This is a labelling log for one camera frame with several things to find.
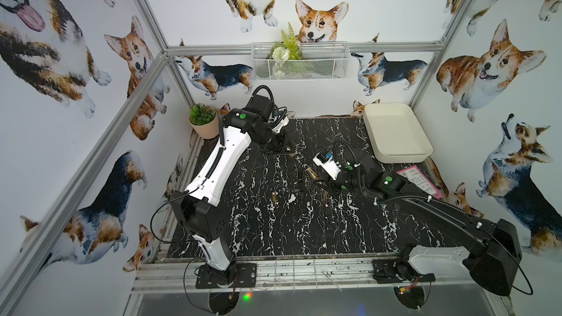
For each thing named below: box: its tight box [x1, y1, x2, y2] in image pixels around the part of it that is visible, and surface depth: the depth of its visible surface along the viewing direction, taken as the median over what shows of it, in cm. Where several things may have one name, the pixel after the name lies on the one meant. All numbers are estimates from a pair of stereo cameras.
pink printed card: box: [396, 165, 444, 200], surface depth 99 cm
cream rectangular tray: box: [362, 102, 434, 164], surface depth 116 cm
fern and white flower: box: [269, 21, 303, 77], surface depth 85 cm
